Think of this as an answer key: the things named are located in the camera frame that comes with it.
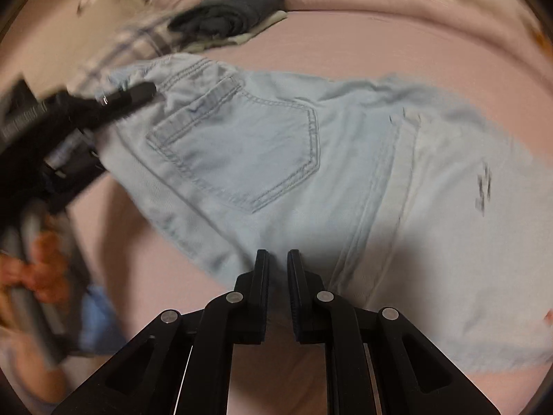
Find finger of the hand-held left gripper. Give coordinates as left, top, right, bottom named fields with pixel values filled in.
left=71, top=81, right=158, bottom=128

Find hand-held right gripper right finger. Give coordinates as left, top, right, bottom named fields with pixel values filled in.
left=287, top=249, right=502, bottom=415

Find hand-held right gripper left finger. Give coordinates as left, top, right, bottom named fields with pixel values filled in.
left=52, top=249, right=271, bottom=415

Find light blue strawberry print pants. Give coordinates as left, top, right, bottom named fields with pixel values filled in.
left=93, top=54, right=553, bottom=375

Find person's left forearm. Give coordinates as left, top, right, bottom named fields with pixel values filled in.
left=0, top=298, right=67, bottom=407

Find person's left hand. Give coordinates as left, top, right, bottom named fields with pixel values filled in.
left=0, top=230, right=75, bottom=307

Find blue plaid pillow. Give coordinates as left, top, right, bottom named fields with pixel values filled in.
left=71, top=13, right=191, bottom=91

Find folded dark denim jeans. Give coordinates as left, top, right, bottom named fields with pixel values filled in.
left=168, top=0, right=287, bottom=37

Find folded pale green garment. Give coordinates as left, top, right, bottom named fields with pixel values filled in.
left=184, top=10, right=288, bottom=51

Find crumpled blue garment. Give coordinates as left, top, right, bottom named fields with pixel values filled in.
left=80, top=285, right=127, bottom=355

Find bed with pink sheet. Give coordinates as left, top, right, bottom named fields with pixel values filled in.
left=0, top=9, right=553, bottom=415

